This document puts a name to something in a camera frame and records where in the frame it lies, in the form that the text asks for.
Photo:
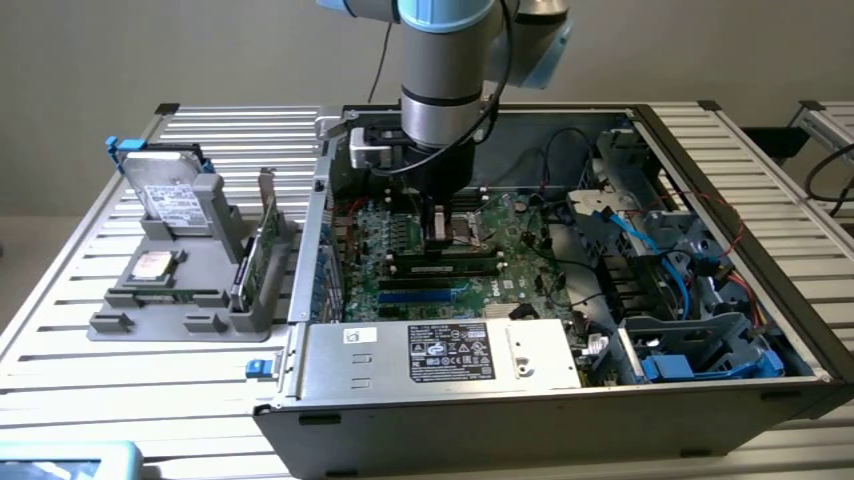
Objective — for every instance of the silver power supply unit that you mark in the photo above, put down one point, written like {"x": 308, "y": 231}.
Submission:
{"x": 434, "y": 357}

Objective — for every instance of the black expansion slot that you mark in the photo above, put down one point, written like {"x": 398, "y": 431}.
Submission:
{"x": 421, "y": 284}

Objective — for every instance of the black open PC case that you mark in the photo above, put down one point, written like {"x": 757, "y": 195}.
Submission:
{"x": 534, "y": 440}

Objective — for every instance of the blue case latch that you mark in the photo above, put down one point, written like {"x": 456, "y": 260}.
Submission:
{"x": 261, "y": 367}

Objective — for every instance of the silver hard disk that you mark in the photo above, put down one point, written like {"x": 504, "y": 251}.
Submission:
{"x": 166, "y": 187}

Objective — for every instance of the silver drive cage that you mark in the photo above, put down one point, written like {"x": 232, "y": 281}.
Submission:
{"x": 615, "y": 200}

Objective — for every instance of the green RAM stick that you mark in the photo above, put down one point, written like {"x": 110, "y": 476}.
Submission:
{"x": 444, "y": 270}
{"x": 176, "y": 296}

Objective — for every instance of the CPU socket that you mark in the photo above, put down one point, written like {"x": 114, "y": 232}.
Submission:
{"x": 470, "y": 227}

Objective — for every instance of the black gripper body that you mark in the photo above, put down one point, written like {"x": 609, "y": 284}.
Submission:
{"x": 446, "y": 167}

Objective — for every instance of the grey disk bay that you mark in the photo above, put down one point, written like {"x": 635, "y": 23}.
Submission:
{"x": 695, "y": 345}

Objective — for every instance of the black RAM slot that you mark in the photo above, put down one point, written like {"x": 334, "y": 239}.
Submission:
{"x": 444, "y": 258}

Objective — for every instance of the green graphics card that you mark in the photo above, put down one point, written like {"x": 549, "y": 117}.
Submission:
{"x": 262, "y": 235}

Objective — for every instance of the green Dell motherboard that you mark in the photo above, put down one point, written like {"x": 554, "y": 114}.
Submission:
{"x": 534, "y": 280}

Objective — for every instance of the blue disk caddy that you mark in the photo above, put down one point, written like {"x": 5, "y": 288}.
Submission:
{"x": 127, "y": 145}

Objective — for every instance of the grey parts rack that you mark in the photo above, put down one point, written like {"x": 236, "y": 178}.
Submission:
{"x": 201, "y": 310}

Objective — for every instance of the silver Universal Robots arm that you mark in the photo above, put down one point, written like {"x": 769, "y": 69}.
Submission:
{"x": 441, "y": 60}

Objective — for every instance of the aluminium slat side table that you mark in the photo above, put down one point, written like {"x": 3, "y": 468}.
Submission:
{"x": 828, "y": 117}

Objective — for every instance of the blue expansion slot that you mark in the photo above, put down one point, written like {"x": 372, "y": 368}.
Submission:
{"x": 421, "y": 297}

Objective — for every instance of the silver CPU chip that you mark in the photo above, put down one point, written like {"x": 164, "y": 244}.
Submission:
{"x": 154, "y": 265}

